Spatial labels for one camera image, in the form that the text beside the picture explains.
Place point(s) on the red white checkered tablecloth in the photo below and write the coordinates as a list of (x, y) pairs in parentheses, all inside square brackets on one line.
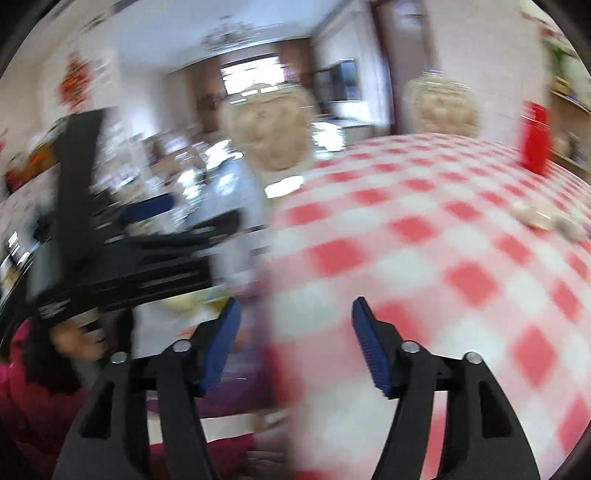
[(423, 227)]

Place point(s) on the beige tufted chair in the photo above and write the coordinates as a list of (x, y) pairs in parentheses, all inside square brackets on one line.
[(438, 104), (272, 127)]

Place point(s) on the clear yellow cookie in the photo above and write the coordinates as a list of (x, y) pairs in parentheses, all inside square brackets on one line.
[(547, 219)]

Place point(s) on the wooden corner shelf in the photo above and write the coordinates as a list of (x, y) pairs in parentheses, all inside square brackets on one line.
[(569, 128)]

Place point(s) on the beige tufted chair left side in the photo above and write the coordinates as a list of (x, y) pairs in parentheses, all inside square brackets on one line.
[(272, 127)]

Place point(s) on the person left hand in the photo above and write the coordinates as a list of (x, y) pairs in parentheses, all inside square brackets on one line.
[(80, 338)]

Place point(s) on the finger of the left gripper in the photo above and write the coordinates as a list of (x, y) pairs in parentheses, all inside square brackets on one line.
[(205, 234), (145, 209)]

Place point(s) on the wall television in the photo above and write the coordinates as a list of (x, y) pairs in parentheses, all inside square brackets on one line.
[(339, 82)]

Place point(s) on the red thermos jug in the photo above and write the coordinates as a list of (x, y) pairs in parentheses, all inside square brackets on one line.
[(535, 143)]

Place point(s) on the beige tufted chair far left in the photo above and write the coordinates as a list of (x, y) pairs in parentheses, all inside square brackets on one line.
[(438, 104)]

